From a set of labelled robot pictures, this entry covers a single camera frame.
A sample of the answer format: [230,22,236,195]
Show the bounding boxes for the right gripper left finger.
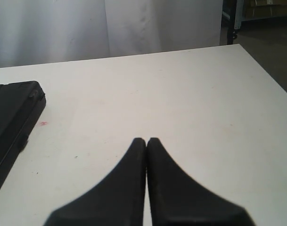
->
[45,138,146,226]

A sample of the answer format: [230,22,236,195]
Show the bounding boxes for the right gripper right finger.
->
[147,137,253,226]

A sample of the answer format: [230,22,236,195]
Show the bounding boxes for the black plastic tool case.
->
[0,81,46,172]

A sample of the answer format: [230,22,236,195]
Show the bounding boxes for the black metal stand pole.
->
[227,0,237,45]

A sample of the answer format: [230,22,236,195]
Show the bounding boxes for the blue metal shelf rack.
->
[222,0,287,30]

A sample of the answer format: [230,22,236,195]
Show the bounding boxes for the white backdrop curtain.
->
[0,0,223,67]

